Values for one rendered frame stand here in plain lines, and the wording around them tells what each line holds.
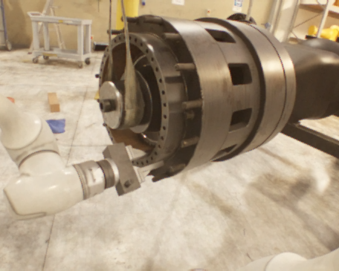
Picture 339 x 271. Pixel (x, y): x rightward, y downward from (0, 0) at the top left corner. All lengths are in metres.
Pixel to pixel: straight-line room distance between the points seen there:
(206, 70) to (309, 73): 0.87
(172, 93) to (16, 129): 0.36
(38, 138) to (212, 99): 0.42
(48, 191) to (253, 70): 0.64
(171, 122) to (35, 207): 0.35
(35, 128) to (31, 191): 0.15
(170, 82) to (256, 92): 0.30
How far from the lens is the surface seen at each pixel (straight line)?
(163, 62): 0.60
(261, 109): 0.79
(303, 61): 1.38
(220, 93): 0.62
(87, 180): 0.57
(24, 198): 0.54
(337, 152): 1.54
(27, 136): 0.60
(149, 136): 0.83
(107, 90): 0.71
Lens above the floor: 1.11
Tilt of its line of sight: 27 degrees down
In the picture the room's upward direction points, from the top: 9 degrees clockwise
